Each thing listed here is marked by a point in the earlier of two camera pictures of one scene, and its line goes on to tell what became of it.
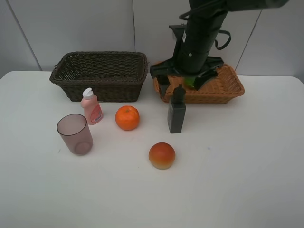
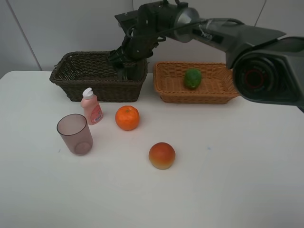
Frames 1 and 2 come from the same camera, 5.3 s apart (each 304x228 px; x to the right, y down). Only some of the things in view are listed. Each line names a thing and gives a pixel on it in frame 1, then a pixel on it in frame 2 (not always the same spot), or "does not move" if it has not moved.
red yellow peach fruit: x=162 y=156 does not move
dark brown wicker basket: x=115 y=76 does not move
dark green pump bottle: x=177 y=110 -> x=133 y=71
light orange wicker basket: x=225 y=87 does not move
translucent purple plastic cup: x=74 y=131 does not move
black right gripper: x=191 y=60 -> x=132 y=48
